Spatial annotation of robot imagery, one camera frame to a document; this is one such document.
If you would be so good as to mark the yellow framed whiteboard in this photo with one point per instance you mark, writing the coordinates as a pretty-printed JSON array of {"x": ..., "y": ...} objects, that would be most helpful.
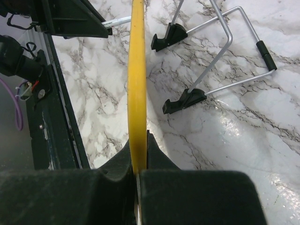
[{"x": 136, "y": 89}]

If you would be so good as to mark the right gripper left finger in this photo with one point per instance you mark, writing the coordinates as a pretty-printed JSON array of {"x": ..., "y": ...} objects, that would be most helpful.
[{"x": 103, "y": 196}]

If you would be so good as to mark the white marker pen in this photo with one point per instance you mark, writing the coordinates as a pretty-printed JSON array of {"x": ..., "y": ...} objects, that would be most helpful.
[{"x": 116, "y": 22}]

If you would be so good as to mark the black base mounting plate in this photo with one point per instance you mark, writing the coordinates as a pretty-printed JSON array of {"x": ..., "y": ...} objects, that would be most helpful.
[{"x": 55, "y": 138}]

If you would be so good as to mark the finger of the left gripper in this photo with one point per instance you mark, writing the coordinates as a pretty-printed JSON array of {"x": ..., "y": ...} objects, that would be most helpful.
[{"x": 74, "y": 18}]

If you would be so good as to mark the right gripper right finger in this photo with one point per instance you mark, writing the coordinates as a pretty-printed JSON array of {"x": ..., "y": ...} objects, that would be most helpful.
[{"x": 172, "y": 196}]

